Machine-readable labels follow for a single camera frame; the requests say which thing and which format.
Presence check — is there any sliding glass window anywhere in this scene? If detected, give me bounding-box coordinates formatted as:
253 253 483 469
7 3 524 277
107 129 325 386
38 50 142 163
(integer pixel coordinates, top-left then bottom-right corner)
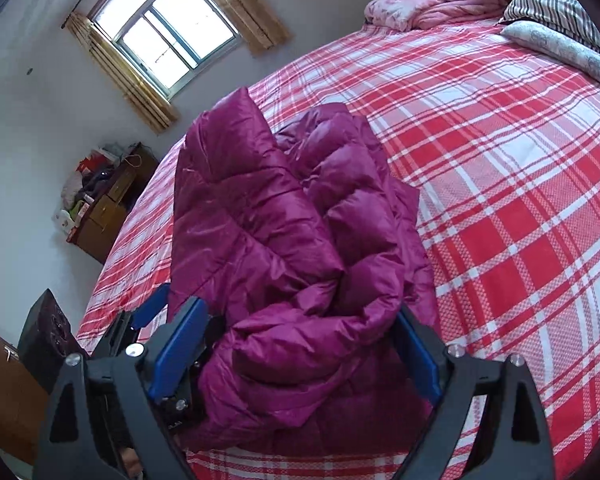
91 0 241 102

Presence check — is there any black speaker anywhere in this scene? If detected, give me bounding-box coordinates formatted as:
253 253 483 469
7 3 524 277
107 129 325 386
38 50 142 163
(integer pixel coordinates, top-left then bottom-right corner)
17 289 88 393

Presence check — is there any brown wooden door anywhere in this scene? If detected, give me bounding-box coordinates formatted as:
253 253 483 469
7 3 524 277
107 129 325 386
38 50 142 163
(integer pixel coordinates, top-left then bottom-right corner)
0 320 51 466

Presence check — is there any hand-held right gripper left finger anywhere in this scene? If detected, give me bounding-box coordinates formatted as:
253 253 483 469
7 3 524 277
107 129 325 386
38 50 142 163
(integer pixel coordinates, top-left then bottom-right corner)
32 296 211 480

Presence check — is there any magenta down jacket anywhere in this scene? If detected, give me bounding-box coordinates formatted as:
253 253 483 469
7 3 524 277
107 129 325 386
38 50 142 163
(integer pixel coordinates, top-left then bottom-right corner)
167 86 438 453

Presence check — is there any grey patterned pillow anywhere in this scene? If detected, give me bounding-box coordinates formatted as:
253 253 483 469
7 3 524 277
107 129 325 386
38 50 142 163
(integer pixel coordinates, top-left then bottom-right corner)
500 21 600 93

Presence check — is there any beige patterned curtain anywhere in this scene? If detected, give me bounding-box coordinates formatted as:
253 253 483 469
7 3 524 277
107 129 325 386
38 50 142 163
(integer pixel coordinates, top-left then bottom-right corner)
62 11 181 133
182 0 292 57

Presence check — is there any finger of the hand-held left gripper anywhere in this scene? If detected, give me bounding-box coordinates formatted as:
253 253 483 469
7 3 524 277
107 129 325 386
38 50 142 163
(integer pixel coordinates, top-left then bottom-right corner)
172 312 228 396
92 284 172 358

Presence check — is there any white gift bag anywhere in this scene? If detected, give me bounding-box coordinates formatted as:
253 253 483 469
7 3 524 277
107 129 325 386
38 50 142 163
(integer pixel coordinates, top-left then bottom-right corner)
92 145 121 166

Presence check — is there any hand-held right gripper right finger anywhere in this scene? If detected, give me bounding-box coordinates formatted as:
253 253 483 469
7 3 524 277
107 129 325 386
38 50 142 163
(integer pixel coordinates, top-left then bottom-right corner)
394 305 556 480

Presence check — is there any pile of clothes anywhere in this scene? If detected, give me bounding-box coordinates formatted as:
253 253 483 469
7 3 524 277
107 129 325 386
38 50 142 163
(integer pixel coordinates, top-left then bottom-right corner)
60 162 113 208

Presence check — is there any pink floral quilt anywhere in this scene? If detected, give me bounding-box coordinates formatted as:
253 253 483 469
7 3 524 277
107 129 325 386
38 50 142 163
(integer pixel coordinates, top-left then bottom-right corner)
364 0 508 31

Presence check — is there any red plaid bed sheet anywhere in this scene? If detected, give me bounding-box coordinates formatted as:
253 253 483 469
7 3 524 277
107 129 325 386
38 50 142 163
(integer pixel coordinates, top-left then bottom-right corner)
75 7 600 480

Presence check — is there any brown wooden desk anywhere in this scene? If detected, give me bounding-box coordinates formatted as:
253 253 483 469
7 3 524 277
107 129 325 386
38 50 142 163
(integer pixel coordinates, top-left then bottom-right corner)
66 142 160 266

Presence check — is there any striped pillow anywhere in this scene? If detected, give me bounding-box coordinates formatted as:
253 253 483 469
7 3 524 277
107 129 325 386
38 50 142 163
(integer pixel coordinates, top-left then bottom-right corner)
497 0 600 58

